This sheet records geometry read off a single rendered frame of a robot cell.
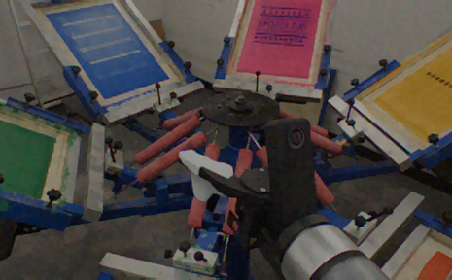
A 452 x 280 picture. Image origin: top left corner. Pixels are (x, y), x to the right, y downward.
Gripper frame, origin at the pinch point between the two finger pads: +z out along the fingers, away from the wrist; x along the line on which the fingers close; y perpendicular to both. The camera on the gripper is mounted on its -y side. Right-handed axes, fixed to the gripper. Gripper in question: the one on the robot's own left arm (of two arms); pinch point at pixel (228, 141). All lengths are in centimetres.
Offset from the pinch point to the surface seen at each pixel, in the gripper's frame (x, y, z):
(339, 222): 65, 55, 30
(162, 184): 16, 61, 75
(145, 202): 11, 74, 82
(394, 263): 73, 59, 11
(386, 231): 76, 54, 20
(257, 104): 53, 30, 75
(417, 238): 89, 57, 16
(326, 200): 66, 53, 40
